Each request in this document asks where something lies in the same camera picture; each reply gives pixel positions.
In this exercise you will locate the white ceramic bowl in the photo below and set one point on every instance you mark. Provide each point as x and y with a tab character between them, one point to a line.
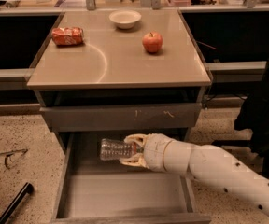
125	19

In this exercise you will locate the red apple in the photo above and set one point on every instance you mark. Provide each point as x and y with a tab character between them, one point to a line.
152	42

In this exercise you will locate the black chair leg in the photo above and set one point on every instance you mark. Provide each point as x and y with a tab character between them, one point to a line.
27	189

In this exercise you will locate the crushed orange soda can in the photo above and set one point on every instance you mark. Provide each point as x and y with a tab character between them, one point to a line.
67	36

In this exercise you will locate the metal grabber tool on floor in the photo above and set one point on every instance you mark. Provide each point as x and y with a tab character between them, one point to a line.
7	155

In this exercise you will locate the clear plastic water bottle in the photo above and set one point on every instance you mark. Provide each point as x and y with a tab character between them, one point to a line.
116	149

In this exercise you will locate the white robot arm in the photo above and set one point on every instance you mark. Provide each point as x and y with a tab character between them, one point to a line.
208	164

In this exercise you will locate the open grey middle drawer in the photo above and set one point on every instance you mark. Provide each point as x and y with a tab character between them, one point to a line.
92	191

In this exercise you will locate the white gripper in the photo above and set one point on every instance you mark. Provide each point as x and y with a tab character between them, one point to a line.
153	152

